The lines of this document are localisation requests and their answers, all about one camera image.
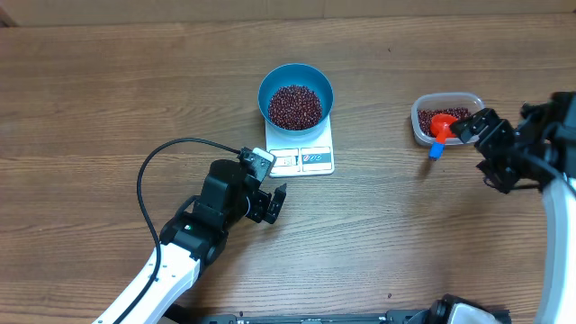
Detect orange scoop with blue handle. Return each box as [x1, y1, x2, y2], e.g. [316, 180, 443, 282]
[428, 113, 457, 161]

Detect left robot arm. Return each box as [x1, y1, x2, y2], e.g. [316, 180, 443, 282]
[95, 149, 286, 324]

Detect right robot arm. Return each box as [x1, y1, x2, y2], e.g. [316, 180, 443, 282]
[450, 92, 575, 323]

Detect white digital kitchen scale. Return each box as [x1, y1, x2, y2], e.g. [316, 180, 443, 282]
[265, 117, 335, 178]

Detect red beans in bowl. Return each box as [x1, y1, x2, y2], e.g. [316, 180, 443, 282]
[268, 85, 323, 131]

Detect teal plastic bowl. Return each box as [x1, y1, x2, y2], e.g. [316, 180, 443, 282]
[256, 63, 335, 133]

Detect clear plastic food container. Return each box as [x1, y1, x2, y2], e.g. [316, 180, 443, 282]
[410, 92, 485, 147]

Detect red adzuki beans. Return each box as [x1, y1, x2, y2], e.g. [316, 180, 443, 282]
[418, 107, 471, 137]

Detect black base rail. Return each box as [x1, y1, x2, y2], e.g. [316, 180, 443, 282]
[158, 294, 512, 324]

